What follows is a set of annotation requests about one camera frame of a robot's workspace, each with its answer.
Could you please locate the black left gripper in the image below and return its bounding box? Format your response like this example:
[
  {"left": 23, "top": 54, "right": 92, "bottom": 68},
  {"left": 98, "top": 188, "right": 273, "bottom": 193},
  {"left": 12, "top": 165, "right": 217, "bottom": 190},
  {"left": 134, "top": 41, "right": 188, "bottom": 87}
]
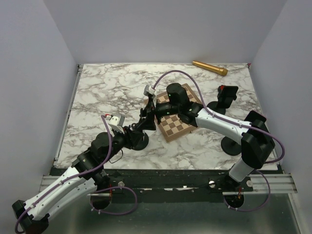
[{"left": 102, "top": 125, "right": 144, "bottom": 163}]

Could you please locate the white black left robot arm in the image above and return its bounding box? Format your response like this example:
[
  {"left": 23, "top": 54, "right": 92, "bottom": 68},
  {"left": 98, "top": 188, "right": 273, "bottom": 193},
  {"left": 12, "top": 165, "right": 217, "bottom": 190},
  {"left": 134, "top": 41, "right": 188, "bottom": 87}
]
[{"left": 12, "top": 127, "right": 149, "bottom": 234}]

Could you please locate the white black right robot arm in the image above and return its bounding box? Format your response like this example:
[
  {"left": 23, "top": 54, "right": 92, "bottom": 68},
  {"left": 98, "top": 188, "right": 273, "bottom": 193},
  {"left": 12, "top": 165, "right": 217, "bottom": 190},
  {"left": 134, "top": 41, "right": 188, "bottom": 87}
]
[{"left": 139, "top": 83, "right": 275, "bottom": 191}]

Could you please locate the black phone on right stand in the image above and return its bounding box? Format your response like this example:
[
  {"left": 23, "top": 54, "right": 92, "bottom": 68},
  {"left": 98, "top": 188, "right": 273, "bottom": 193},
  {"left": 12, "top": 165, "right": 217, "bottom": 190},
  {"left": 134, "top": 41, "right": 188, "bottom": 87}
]
[{"left": 244, "top": 111, "right": 267, "bottom": 131}]

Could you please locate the wooden chessboard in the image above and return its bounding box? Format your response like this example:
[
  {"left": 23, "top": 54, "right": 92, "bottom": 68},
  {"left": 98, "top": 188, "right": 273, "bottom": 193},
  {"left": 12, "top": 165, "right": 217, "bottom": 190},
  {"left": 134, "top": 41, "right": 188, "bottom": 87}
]
[{"left": 155, "top": 83, "right": 202, "bottom": 143}]

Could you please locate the red black knob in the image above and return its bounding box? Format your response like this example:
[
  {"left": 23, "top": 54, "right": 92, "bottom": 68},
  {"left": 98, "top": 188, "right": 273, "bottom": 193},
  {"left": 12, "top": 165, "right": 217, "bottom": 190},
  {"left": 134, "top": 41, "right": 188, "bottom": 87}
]
[{"left": 218, "top": 85, "right": 225, "bottom": 93}]

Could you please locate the gold microphone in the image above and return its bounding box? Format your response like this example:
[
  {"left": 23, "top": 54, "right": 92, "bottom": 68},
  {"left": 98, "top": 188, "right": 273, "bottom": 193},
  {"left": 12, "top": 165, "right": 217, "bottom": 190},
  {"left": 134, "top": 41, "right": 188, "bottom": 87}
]
[{"left": 192, "top": 60, "right": 228, "bottom": 76}]

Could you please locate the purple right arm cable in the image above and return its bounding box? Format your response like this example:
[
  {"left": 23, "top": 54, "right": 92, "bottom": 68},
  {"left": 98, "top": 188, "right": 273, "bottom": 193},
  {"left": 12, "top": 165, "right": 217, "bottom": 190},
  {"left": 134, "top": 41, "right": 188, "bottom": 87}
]
[{"left": 152, "top": 70, "right": 286, "bottom": 212}]

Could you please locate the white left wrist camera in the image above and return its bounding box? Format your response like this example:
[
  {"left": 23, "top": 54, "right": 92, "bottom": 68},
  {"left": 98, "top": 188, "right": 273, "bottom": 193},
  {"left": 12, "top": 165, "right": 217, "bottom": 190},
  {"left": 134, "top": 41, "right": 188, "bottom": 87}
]
[{"left": 105, "top": 114, "right": 125, "bottom": 134}]

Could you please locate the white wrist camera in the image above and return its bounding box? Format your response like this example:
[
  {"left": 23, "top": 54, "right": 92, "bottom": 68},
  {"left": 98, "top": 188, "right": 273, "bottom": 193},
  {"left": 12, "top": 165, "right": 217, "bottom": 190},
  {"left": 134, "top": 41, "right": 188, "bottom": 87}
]
[
  {"left": 143, "top": 85, "right": 157, "bottom": 107},
  {"left": 105, "top": 114, "right": 125, "bottom": 134}
]

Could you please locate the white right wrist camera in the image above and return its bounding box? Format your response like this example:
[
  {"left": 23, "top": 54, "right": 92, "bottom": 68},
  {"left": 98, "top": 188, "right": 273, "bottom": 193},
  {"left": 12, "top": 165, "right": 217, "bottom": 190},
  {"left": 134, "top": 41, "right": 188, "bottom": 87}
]
[{"left": 143, "top": 85, "right": 157, "bottom": 107}]

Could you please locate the black mounting base plate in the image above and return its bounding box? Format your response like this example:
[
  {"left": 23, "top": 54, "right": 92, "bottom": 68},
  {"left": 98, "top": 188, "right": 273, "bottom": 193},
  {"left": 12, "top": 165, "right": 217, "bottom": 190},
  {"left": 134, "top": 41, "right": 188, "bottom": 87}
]
[{"left": 90, "top": 169, "right": 253, "bottom": 203}]

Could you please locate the aluminium rail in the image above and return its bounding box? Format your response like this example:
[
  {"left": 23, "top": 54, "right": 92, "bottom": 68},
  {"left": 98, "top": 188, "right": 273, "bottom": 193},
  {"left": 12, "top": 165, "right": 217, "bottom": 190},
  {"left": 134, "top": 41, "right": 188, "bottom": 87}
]
[{"left": 36, "top": 173, "right": 298, "bottom": 204}]

